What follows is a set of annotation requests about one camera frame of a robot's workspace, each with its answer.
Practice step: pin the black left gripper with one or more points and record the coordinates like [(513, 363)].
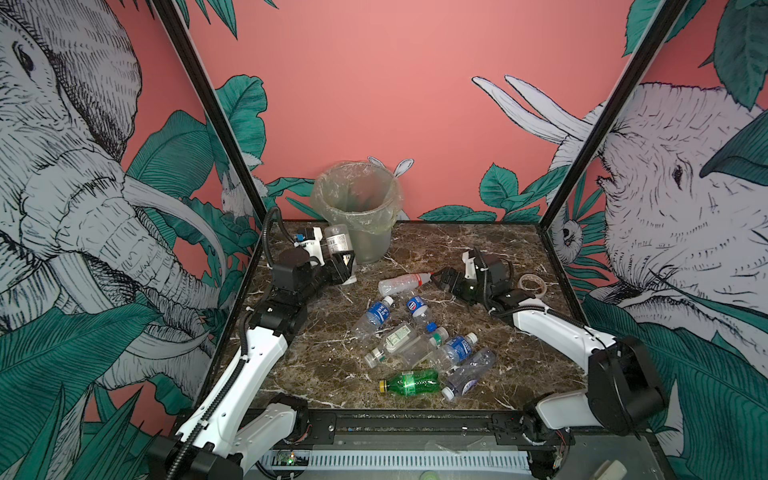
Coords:
[(337, 271)]

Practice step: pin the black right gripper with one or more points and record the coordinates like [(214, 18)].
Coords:
[(451, 274)]

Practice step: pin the clear bottle orange label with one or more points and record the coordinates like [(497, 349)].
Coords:
[(337, 238)]

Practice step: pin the clear bottle purple label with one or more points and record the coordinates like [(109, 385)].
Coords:
[(462, 380)]

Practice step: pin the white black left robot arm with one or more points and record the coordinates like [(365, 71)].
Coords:
[(215, 442)]

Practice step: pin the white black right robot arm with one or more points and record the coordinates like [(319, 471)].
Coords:
[(623, 390)]

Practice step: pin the clear plastic bin liner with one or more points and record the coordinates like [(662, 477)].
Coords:
[(363, 196)]

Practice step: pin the small bottle blue label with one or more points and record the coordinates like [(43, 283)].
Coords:
[(418, 309)]

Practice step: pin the clear bottle red cap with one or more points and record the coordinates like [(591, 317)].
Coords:
[(407, 284)]

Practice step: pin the clear bottle blue label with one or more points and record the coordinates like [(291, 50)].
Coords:
[(374, 318), (451, 354)]

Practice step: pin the clear bottle blue label centre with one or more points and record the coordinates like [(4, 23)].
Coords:
[(451, 354)]

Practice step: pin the clear bottle green cap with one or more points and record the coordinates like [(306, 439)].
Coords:
[(417, 350)]

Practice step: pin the clear bottle green white label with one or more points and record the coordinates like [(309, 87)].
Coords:
[(390, 344)]

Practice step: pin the roll of clear tape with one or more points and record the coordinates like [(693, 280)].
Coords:
[(532, 284)]

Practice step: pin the green bottle yellow cap front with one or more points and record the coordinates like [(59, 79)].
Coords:
[(412, 383)]

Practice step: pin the small circuit board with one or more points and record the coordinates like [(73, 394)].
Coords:
[(290, 459)]

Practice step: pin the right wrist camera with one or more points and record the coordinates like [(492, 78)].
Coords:
[(471, 264)]

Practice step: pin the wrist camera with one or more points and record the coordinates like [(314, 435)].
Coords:
[(471, 264), (310, 240)]

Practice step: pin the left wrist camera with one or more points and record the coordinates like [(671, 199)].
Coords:
[(310, 240)]

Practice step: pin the black front rail frame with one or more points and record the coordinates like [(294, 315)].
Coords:
[(505, 427)]

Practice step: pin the white slotted cable duct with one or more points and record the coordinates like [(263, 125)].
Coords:
[(487, 461)]

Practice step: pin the black left corner post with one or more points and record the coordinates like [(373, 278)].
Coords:
[(170, 17)]

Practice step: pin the black corner post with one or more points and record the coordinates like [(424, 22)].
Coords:
[(654, 36), (170, 17)]

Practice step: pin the black right corner post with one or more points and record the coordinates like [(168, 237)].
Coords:
[(654, 36)]

